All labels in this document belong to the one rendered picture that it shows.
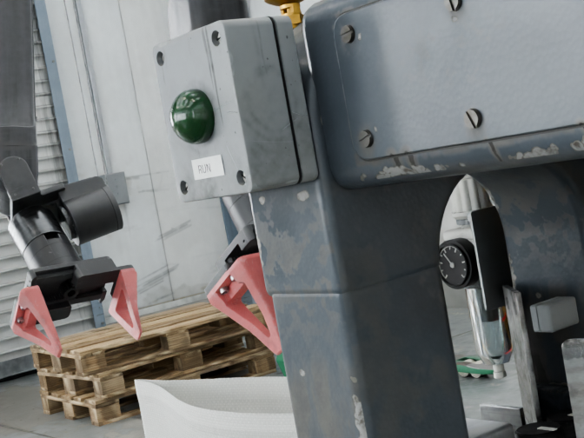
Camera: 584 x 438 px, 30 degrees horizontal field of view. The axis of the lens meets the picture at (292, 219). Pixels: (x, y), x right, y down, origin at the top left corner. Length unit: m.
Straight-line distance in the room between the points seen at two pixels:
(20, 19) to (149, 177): 7.77
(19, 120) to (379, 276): 0.83
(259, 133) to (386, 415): 0.17
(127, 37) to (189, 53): 8.71
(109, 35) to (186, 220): 1.67
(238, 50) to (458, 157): 0.13
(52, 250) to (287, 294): 0.67
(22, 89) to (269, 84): 0.85
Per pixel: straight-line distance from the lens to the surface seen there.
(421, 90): 0.53
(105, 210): 1.32
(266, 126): 0.57
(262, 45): 0.58
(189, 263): 9.34
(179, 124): 0.58
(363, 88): 0.56
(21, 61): 1.42
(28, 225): 1.31
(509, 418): 0.76
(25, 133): 1.36
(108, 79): 9.14
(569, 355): 0.70
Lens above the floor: 1.25
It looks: 3 degrees down
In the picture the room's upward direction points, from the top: 10 degrees counter-clockwise
